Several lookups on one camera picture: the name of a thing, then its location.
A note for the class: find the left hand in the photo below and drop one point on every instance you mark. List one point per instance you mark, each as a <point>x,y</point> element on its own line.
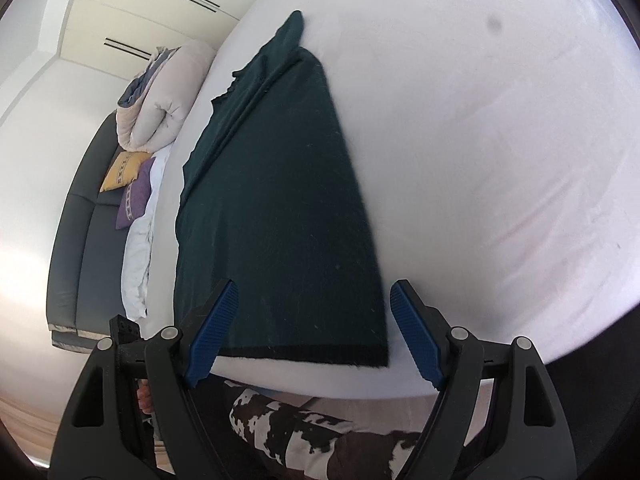
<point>144,397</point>

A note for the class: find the cream wardrobe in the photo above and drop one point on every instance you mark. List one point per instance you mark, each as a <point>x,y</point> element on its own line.
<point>118,37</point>

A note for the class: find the yellow cushion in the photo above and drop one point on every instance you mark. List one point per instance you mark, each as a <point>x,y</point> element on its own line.
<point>124,170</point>

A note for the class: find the purple cushion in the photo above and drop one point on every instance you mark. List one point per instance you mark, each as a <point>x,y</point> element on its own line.
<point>135,197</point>

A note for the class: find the dark grey headboard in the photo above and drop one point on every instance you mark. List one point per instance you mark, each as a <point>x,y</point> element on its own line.
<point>83,290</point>

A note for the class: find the folded beige quilt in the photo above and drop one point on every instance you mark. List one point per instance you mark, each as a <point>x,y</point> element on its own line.
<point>151,111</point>

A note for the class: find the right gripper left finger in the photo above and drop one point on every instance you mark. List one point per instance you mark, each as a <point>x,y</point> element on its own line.
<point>102,434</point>

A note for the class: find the dark green cloth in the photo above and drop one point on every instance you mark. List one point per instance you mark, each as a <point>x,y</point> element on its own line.
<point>271,201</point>

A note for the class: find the white bed mattress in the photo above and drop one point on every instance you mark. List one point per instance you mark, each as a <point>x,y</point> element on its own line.
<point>496,143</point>

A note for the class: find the black white patterned trousers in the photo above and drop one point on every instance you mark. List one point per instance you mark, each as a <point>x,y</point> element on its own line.
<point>299,444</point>

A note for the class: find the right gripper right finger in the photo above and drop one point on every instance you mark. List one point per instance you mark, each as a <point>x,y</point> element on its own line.
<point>497,414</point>

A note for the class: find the white pillow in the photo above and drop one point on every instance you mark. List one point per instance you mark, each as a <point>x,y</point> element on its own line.
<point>134,279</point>

